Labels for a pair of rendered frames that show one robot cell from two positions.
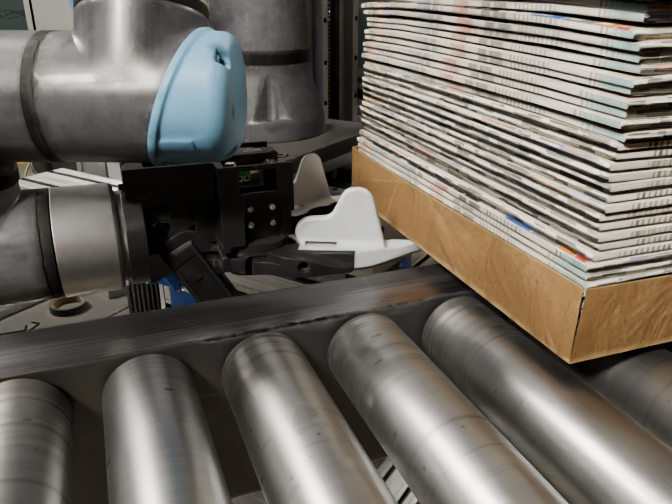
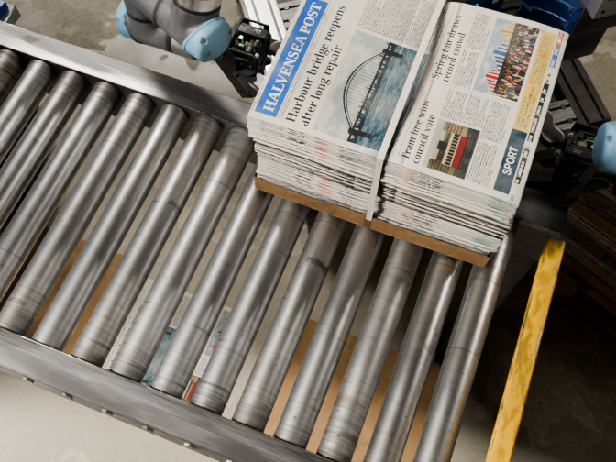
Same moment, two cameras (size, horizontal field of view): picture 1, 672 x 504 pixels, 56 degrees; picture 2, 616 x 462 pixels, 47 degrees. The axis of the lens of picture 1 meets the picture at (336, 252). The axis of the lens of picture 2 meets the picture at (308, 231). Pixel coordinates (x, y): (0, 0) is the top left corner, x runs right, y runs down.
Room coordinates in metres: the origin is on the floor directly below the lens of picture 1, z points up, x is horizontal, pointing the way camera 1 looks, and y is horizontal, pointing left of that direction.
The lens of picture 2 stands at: (-0.07, -0.53, 1.81)
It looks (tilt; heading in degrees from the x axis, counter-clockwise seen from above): 66 degrees down; 41
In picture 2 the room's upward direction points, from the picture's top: 1 degrees clockwise
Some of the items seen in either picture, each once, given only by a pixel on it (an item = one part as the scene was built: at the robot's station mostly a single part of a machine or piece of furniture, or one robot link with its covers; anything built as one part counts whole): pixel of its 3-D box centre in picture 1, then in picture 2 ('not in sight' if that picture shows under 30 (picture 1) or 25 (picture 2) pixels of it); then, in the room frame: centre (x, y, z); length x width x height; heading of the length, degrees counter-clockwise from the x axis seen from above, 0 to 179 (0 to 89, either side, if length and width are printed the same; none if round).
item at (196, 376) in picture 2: not in sight; (173, 343); (0.07, 0.06, 0.00); 0.37 x 0.29 x 0.01; 111
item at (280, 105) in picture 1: (263, 90); not in sight; (0.79, 0.09, 0.87); 0.15 x 0.15 x 0.10
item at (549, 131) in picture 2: not in sight; (541, 121); (0.67, -0.39, 0.82); 0.09 x 0.03 x 0.06; 84
